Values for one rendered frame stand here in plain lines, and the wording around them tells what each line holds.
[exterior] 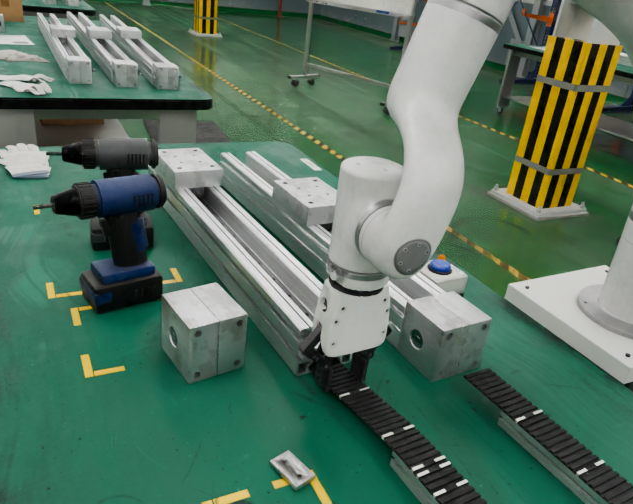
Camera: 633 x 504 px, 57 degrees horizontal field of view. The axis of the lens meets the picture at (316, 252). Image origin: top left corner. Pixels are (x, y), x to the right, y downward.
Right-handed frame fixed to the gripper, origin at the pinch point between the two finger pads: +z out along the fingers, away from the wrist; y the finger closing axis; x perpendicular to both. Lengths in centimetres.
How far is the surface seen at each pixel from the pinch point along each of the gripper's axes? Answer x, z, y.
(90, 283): 33.0, -1.9, -28.5
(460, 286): 12.6, -1.1, 34.3
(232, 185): 76, 0, 14
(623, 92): 473, 64, 792
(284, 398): 0.8, 2.9, -8.7
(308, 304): 14.7, -2.4, 2.3
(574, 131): 180, 24, 292
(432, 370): -4.1, 0.8, 14.0
